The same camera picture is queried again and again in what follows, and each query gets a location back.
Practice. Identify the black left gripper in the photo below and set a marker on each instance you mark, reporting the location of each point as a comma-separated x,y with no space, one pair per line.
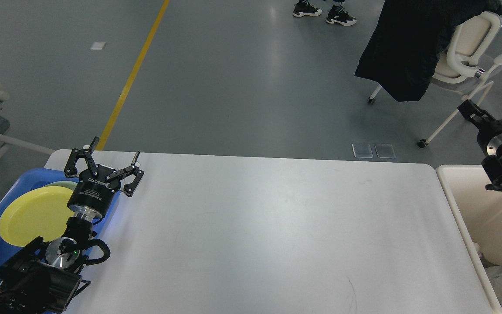
93,192

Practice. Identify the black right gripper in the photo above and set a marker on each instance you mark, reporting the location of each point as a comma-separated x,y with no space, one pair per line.
489,135

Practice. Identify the yellow plastic plate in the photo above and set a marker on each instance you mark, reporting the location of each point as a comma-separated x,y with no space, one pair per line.
41,212

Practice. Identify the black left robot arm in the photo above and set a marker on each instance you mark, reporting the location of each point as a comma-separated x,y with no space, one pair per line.
44,276

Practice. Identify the white office chair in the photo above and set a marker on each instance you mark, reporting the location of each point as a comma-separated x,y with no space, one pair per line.
464,67

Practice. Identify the black jacket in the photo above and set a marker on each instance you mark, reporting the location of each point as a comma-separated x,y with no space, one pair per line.
404,49

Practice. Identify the clear floor plate right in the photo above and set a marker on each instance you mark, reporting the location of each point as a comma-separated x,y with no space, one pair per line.
385,151

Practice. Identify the clear floor plate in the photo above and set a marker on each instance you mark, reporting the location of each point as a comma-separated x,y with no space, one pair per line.
362,150
385,151

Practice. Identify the cream plastic bin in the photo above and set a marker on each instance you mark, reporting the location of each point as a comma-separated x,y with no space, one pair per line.
478,214

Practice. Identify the clear floor plate left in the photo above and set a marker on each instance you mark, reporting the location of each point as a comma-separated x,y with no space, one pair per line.
362,150

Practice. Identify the blue plastic tray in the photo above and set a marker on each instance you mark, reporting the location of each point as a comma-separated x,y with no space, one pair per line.
29,181

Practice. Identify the dark sneaker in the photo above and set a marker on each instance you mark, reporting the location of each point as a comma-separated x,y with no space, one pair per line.
338,15
303,8

